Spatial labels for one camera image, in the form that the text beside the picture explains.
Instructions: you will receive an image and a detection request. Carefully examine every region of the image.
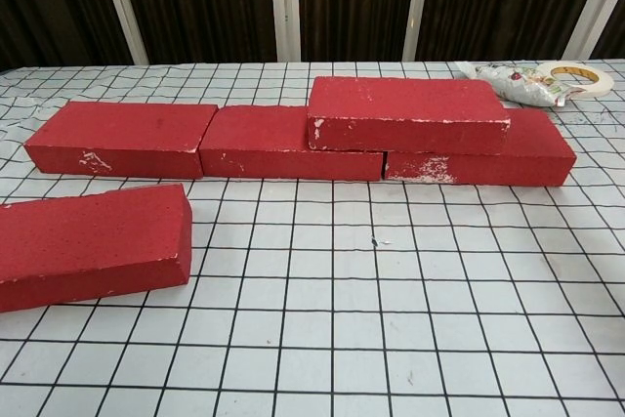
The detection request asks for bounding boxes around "red foam brick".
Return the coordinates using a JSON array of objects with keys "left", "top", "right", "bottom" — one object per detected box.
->
[
  {"left": 22, "top": 101, "right": 220, "bottom": 180},
  {"left": 0, "top": 183, "right": 193, "bottom": 314},
  {"left": 306, "top": 75, "right": 512, "bottom": 156},
  {"left": 198, "top": 104, "right": 385, "bottom": 182},
  {"left": 384, "top": 107, "right": 578, "bottom": 188}
]

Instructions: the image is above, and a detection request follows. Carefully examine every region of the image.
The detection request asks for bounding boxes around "white tape roll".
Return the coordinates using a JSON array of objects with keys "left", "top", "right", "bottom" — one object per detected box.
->
[{"left": 536, "top": 59, "right": 615, "bottom": 99}]

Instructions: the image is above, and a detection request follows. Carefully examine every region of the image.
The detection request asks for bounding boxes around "white snack packet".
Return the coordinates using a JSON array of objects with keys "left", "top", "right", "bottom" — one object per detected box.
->
[{"left": 454, "top": 61, "right": 587, "bottom": 108}]

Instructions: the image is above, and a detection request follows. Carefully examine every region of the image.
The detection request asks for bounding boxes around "white black checkered tablecloth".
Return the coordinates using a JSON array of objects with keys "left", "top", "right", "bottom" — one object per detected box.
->
[{"left": 0, "top": 59, "right": 625, "bottom": 417}]

